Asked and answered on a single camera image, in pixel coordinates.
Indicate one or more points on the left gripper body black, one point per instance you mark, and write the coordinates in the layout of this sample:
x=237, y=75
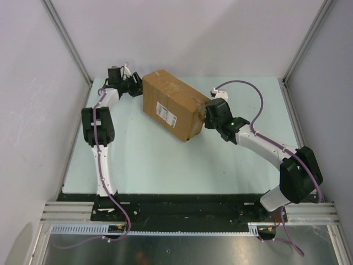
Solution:
x=128, y=84

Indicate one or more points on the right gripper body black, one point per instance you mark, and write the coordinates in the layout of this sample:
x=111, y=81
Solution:
x=209, y=122

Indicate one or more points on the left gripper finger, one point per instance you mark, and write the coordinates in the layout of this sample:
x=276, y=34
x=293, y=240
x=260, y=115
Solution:
x=137, y=79
x=137, y=90

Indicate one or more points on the brown cardboard express box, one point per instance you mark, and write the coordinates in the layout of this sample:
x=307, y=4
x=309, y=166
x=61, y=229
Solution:
x=181, y=99

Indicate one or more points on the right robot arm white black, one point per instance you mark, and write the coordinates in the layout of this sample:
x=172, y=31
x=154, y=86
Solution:
x=298, y=168

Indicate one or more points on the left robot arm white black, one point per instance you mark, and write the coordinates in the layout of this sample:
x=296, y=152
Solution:
x=97, y=123

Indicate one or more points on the white shipping label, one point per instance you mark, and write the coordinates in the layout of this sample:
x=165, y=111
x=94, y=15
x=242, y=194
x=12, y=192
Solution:
x=166, y=115

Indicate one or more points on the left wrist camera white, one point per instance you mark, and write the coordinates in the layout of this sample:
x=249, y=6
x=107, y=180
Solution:
x=125, y=71

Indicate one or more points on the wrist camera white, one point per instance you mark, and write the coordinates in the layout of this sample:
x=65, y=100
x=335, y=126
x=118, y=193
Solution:
x=125, y=71
x=219, y=93

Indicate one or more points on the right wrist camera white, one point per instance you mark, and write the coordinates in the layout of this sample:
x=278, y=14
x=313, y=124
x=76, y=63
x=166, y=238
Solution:
x=219, y=93

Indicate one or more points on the right aluminium frame post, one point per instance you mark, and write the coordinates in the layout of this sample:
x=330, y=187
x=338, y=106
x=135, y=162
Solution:
x=313, y=30

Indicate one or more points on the aluminium frame post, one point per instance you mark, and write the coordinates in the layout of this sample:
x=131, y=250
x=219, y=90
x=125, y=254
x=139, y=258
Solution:
x=67, y=40
x=313, y=30

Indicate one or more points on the left aluminium frame post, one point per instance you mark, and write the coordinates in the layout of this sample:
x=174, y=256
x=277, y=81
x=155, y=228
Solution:
x=67, y=40

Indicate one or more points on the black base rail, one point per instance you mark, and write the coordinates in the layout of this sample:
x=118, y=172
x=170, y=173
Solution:
x=177, y=212

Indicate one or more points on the white slotted cable duct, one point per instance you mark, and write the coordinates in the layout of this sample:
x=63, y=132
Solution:
x=112, y=230

